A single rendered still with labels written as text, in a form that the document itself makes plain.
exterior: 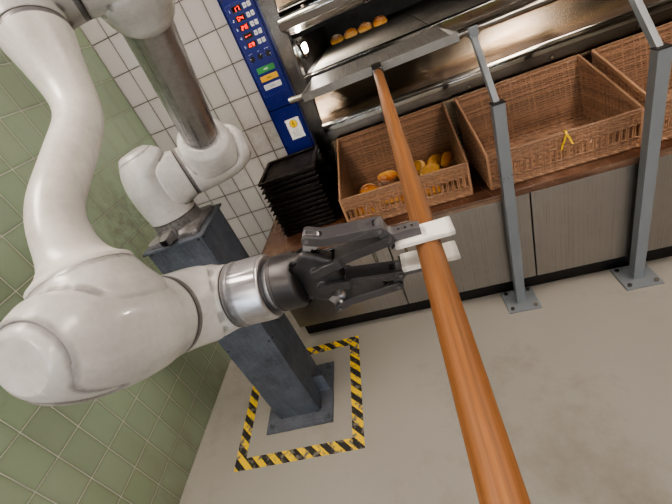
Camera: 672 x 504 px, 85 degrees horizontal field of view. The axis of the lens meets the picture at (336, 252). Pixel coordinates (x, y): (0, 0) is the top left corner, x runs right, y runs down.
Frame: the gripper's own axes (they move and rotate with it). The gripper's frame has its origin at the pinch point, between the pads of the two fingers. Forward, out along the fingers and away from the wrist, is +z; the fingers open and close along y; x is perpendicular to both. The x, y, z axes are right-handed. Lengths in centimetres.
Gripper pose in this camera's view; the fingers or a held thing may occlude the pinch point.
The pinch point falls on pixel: (426, 244)
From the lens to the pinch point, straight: 45.6
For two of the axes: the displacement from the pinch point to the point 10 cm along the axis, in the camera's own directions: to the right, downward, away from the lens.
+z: 9.4, -2.6, -2.3
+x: -0.2, 6.1, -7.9
